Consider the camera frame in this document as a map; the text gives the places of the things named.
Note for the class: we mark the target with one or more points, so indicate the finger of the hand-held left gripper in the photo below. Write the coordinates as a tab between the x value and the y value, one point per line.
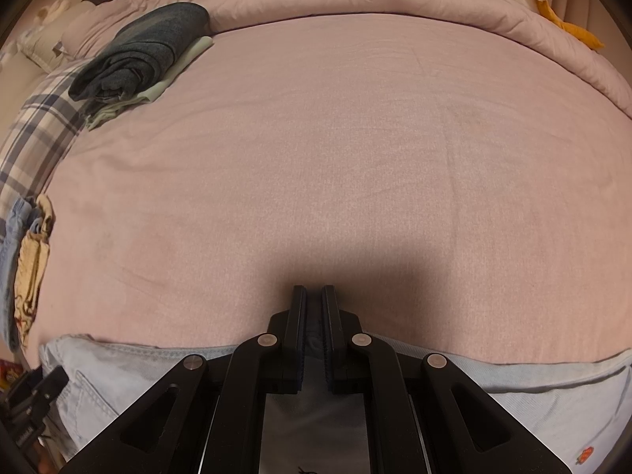
52	382

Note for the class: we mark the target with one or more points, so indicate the folded pale green cloth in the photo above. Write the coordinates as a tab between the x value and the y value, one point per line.
163	79

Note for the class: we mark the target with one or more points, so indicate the cream printed pants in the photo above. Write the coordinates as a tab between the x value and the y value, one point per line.
32	276

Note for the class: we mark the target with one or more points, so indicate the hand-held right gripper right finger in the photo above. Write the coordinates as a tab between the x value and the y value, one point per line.
330	340

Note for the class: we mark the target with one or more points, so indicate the folded dark blue jeans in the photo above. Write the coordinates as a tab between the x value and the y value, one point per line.
138	54

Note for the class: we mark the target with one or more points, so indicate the white rabbit plush toy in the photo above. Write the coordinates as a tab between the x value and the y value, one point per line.
49	12

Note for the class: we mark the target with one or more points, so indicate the cream pillow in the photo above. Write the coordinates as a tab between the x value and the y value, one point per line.
47	47

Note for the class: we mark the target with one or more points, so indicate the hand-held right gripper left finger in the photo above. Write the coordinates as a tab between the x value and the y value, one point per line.
297	340

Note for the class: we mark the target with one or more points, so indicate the light blue elastic-waist jeans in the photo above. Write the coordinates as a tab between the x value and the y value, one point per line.
12	266

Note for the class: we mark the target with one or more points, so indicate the light blue strawberry pants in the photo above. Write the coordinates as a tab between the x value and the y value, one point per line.
533	405

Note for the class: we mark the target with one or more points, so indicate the plaid pillow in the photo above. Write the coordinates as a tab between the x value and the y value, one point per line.
44	128

